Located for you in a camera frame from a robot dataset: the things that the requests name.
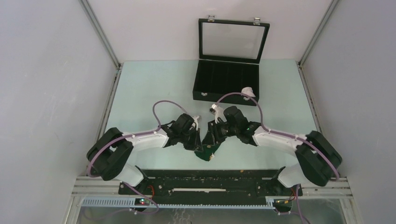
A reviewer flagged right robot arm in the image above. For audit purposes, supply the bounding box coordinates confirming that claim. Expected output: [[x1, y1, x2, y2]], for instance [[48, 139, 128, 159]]
[[195, 104, 343, 195]]

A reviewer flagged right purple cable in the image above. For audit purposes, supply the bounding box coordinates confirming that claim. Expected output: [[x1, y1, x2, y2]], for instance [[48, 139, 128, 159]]
[[213, 92, 340, 224]]

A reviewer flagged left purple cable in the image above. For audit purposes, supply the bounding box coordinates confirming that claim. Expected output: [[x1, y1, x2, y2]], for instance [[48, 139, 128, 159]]
[[86, 100, 189, 214]]

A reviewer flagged purple cable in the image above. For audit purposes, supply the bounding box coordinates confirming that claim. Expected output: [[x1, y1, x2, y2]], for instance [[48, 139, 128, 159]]
[[213, 92, 340, 224], [86, 100, 189, 214]]

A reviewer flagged green snowman sock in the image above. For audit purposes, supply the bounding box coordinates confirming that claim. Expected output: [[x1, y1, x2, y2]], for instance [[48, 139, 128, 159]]
[[194, 136, 227, 161]]

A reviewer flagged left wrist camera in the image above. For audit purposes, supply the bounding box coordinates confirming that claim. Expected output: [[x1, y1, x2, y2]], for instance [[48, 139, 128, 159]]
[[190, 115, 201, 131]]

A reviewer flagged black display case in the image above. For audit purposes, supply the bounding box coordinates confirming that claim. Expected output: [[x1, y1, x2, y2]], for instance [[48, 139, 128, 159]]
[[192, 15, 270, 106]]

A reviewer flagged aluminium frame post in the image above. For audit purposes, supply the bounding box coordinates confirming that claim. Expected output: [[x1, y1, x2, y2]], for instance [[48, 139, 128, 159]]
[[79, 0, 121, 69], [298, 0, 340, 67]]

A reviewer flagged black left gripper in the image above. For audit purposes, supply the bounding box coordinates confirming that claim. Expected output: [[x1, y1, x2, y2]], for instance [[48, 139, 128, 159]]
[[179, 128, 204, 153]]

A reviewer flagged white sock with black stripes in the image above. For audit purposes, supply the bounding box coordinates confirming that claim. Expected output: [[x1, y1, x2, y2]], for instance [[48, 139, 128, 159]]
[[241, 87, 256, 98]]

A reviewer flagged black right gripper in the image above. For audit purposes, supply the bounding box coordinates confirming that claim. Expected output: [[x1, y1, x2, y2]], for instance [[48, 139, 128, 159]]
[[201, 120, 238, 147]]

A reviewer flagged right aluminium frame post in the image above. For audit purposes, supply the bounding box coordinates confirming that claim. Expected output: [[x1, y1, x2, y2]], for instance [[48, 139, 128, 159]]
[[298, 0, 340, 67]]

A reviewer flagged left aluminium frame post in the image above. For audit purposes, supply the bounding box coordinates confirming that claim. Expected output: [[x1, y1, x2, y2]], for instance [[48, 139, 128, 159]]
[[79, 0, 121, 69]]

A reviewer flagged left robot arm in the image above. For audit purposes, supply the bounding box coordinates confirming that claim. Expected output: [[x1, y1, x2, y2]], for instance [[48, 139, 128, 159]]
[[86, 113, 203, 194]]

